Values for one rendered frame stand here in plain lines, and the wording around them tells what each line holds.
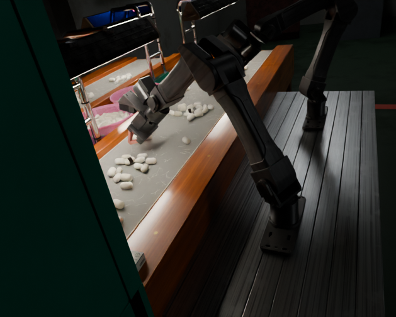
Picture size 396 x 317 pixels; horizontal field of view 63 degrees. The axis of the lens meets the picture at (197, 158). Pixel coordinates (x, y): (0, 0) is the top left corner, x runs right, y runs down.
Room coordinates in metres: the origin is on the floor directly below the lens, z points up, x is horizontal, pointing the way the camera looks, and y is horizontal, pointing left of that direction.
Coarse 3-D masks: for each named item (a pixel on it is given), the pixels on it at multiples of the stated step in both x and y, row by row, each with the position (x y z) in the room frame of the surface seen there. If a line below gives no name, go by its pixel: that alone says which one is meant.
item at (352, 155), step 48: (288, 96) 1.38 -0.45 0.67; (336, 96) 1.28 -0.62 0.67; (288, 144) 0.95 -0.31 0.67; (336, 144) 0.89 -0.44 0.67; (240, 192) 0.73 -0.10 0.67; (336, 192) 0.65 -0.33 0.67; (240, 240) 0.55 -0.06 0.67; (336, 240) 0.50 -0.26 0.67; (192, 288) 0.44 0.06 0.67; (240, 288) 0.42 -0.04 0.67; (288, 288) 0.40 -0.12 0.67; (336, 288) 0.38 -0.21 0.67
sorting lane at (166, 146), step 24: (192, 96) 1.40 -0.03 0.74; (168, 120) 1.17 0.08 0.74; (192, 120) 1.13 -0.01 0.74; (216, 120) 1.09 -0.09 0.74; (120, 144) 1.03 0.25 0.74; (144, 144) 1.00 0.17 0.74; (168, 144) 0.96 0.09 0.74; (192, 144) 0.93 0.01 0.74; (168, 168) 0.81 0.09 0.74; (120, 192) 0.72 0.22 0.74; (144, 192) 0.70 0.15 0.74; (144, 216) 0.60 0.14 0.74
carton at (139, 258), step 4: (132, 252) 0.45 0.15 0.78; (136, 252) 0.45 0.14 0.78; (140, 252) 0.44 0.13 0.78; (136, 256) 0.44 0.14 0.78; (140, 256) 0.43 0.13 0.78; (144, 256) 0.44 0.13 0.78; (136, 260) 0.43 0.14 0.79; (140, 260) 0.43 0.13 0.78; (144, 260) 0.44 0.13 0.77; (136, 264) 0.42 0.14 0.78; (140, 264) 0.43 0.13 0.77; (140, 268) 0.42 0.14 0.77
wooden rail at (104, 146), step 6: (126, 120) 1.19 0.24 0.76; (120, 126) 1.13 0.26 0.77; (126, 126) 1.12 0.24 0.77; (114, 132) 1.09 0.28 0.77; (120, 132) 1.08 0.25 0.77; (126, 132) 1.09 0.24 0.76; (108, 138) 1.04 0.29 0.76; (114, 138) 1.03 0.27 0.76; (120, 138) 1.05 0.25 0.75; (96, 144) 1.01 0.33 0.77; (102, 144) 1.00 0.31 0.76; (108, 144) 1.00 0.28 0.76; (114, 144) 1.02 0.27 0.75; (96, 150) 0.96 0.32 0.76; (102, 150) 0.96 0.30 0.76; (108, 150) 0.99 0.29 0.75; (102, 156) 0.95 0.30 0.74
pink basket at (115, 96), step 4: (156, 84) 1.62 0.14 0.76; (124, 88) 1.63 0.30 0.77; (128, 88) 1.64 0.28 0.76; (132, 88) 1.65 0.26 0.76; (116, 92) 1.59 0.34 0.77; (120, 92) 1.61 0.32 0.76; (112, 96) 1.54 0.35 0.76; (116, 96) 1.58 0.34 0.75; (120, 96) 1.60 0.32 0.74; (112, 100) 1.46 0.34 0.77; (116, 100) 1.56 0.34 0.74; (136, 112) 1.42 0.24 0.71
